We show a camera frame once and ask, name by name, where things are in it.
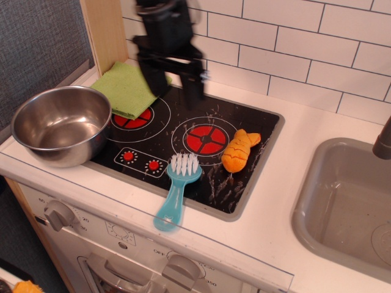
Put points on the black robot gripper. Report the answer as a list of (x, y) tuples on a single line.
[(167, 43)]

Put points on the orange plush toy fish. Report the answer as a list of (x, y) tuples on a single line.
[(237, 152)]

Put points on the stainless steel pan bowl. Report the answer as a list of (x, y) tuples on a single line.
[(63, 127)]

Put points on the green folded cloth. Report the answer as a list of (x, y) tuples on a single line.
[(126, 89)]

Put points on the black toy stovetop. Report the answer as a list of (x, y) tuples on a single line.
[(138, 151)]

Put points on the blue dish brush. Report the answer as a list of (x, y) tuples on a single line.
[(183, 169)]

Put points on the grey left oven knob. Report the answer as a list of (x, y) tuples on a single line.
[(58, 214)]

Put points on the grey oven knob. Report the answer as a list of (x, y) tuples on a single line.
[(182, 271), (58, 214)]

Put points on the grey right oven knob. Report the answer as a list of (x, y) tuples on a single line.
[(182, 271)]

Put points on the grey plastic sink basin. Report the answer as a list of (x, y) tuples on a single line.
[(343, 210)]

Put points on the grey faucet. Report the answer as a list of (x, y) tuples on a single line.
[(382, 146)]

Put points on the orange object bottom left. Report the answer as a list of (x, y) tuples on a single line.
[(27, 287)]

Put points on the grey oven door handle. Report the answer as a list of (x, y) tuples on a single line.
[(127, 277)]

